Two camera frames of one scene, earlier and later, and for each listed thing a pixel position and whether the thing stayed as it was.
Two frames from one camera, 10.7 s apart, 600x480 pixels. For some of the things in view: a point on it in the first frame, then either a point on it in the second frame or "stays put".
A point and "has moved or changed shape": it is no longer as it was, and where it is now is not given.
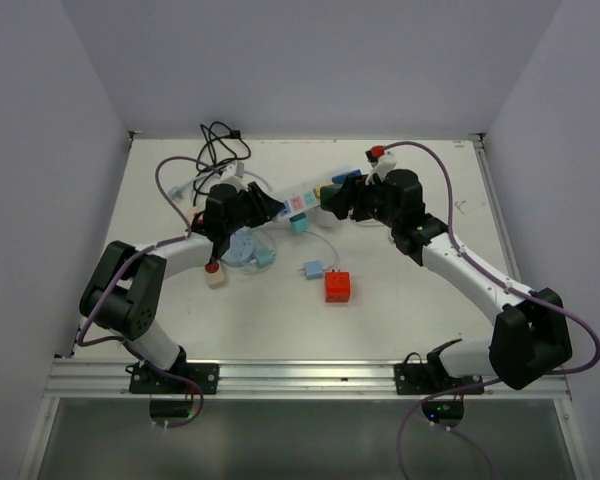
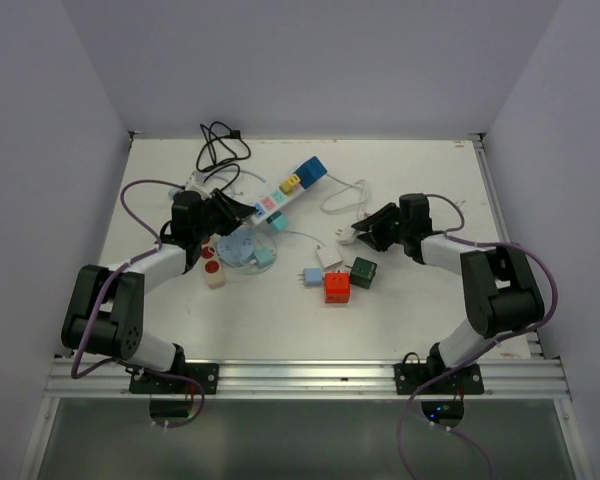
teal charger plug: (299, 223) → (278, 221)
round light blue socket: (241, 248) stays put
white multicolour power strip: (298, 204) has moved or changed shape
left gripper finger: (261, 219) → (226, 228)
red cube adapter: (337, 287) stays put
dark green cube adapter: (327, 194) → (362, 273)
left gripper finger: (261, 206) → (232, 211)
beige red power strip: (215, 275) stays put
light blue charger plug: (312, 270) has moved or changed shape
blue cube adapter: (340, 178) → (311, 171)
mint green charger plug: (264, 257) stays put
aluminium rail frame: (74, 376) stays put
